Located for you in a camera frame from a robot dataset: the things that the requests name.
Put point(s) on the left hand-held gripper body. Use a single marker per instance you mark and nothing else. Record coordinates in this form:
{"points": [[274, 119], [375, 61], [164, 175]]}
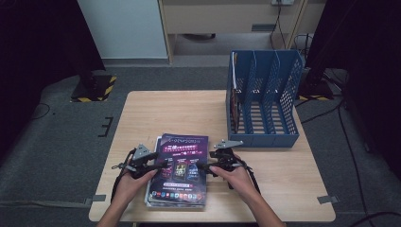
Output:
{"points": [[142, 153]]}

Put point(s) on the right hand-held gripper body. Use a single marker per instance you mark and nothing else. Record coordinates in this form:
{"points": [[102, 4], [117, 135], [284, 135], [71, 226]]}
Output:
{"points": [[225, 157]]}

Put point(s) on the purple magazine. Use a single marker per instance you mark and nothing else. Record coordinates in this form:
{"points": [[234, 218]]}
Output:
{"points": [[181, 151]]}

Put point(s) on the blue plastic file rack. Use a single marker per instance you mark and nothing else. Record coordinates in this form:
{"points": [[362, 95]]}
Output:
{"points": [[261, 140]]}

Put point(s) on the black magazine with red packets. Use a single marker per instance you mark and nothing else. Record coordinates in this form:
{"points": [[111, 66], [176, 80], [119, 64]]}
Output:
{"points": [[235, 107]]}

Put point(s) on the person's right hand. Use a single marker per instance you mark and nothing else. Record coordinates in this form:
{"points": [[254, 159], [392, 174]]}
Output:
{"points": [[239, 183]]}

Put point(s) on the person's left hand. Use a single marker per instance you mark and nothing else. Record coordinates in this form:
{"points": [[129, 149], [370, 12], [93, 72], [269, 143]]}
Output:
{"points": [[129, 189]]}

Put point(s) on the grey tape strip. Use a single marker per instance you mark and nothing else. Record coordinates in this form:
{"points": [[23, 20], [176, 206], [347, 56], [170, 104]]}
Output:
{"points": [[327, 199], [99, 198]]}

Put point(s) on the black stand base yellow stripes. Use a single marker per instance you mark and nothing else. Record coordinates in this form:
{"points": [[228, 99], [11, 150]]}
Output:
{"points": [[315, 90], [94, 90]]}

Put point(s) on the white cabinet panel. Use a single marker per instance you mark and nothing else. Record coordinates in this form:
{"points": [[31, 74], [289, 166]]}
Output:
{"points": [[123, 28]]}

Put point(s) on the dark curtain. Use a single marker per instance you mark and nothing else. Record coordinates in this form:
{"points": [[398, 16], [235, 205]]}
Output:
{"points": [[372, 63], [38, 47]]}

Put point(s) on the white wall socket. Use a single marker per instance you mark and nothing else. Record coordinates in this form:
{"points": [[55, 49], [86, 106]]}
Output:
{"points": [[282, 2]]}

